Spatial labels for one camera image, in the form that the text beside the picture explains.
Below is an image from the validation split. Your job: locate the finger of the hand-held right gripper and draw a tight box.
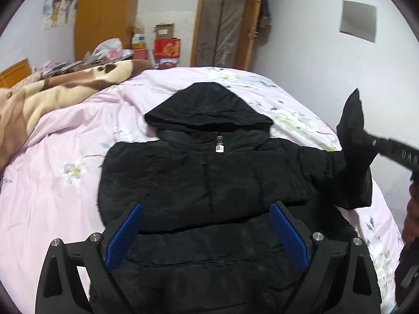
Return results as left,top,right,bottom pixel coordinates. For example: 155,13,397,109
362,130,419,171

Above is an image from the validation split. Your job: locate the bag hanging on door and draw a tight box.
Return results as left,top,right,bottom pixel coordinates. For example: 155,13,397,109
258,0,272,31

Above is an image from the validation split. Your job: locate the person's right hand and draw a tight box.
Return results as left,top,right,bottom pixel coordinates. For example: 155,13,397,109
402,183,419,243

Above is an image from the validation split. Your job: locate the snack jar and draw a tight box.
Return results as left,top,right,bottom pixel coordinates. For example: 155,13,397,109
131,23,146,49

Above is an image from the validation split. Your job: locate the black hooded puffer jacket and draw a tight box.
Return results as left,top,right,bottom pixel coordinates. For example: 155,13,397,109
97,83,374,314

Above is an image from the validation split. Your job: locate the wooden wardrobe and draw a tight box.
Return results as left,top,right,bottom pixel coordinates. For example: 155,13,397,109
74,0,145,61

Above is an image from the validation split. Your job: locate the cartoon couple wall poster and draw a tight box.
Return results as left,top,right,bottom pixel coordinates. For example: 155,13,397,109
42,0,82,31

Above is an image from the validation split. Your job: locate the pink box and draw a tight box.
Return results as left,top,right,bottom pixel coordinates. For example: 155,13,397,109
133,48,154,61

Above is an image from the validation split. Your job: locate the red gift box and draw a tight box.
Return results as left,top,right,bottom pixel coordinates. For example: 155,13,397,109
154,38,181,60

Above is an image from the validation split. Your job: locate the open cardboard box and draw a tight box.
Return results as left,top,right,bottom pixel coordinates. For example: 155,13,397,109
152,23,175,41

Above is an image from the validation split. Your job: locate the clutter of small items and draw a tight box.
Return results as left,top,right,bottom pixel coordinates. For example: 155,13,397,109
31,59,86,76

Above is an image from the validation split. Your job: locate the grey wall panel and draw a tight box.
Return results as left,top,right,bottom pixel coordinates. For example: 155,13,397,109
339,0,378,43

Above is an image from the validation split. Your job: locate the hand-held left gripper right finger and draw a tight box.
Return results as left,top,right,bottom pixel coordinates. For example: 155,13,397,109
269,202,382,314

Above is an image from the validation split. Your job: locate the wooden headboard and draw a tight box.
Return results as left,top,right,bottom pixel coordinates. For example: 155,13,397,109
0,58,31,87

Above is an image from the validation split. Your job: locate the white plastic bag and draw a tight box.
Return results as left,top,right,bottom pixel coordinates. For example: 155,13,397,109
93,38,125,61

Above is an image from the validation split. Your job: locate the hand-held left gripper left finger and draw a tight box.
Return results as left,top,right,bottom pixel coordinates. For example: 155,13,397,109
35,202,145,314

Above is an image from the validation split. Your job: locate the wooden door frame with curtain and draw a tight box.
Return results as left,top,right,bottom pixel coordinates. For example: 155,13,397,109
191,0,266,71

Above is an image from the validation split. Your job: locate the brown bear print blanket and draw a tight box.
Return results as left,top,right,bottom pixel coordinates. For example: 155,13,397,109
0,59,154,171

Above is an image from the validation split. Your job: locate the pink floral bed quilt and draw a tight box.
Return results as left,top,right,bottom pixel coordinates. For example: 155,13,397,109
0,66,405,314

